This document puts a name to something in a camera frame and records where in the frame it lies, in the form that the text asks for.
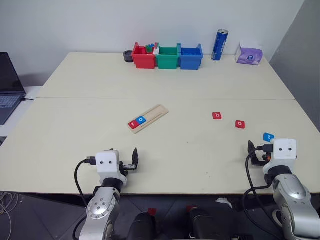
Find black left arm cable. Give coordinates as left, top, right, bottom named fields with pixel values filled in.
left=74, top=157, right=97, bottom=208

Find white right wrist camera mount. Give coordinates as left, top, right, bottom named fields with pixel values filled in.
left=262, top=137, right=298, bottom=174

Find blue plastic bin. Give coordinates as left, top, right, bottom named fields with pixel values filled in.
left=177, top=43, right=204, bottom=71

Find black round container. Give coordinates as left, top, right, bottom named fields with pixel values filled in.
left=123, top=50, right=135, bottom=64

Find blue drink can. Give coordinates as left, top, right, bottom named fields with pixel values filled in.
left=211, top=28, right=230, bottom=62

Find wooden letter tray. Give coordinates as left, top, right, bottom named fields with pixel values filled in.
left=128, top=104, right=170, bottom=135

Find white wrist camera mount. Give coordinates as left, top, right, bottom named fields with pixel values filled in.
left=95, top=149, right=124, bottom=181
left=262, top=137, right=298, bottom=174

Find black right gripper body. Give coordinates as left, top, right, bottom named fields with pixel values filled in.
left=250, top=150, right=268, bottom=166

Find white plastic piece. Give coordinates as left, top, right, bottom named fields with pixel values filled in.
left=152, top=46, right=161, bottom=67

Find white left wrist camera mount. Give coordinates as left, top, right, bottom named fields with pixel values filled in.
left=95, top=149, right=124, bottom=181

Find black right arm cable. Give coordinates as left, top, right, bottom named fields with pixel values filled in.
left=241, top=142, right=276, bottom=227

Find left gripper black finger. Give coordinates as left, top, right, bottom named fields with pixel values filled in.
left=131, top=147, right=139, bottom=167

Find green plastic bin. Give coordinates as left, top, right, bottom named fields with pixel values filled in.
left=155, top=44, right=181, bottom=70

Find white floor cords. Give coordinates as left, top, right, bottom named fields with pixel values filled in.
left=0, top=191, right=20, bottom=240

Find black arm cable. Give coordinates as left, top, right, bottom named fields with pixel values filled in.
left=74, top=157, right=97, bottom=208
left=241, top=142, right=276, bottom=227

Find purple tissue box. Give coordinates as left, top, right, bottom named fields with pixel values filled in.
left=235, top=39, right=264, bottom=67

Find dark rounded shape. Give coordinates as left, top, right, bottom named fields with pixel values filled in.
left=126, top=211, right=157, bottom=240
left=186, top=206, right=227, bottom=240

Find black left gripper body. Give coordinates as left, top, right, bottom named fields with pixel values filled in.
left=119, top=161, right=138, bottom=173

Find white paper scrap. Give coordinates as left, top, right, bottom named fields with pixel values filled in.
left=215, top=197, right=234, bottom=209

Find red plastic bin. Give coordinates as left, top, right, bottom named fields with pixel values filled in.
left=131, top=41, right=158, bottom=69

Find dark laptop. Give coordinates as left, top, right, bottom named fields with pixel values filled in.
left=0, top=51, right=27, bottom=126

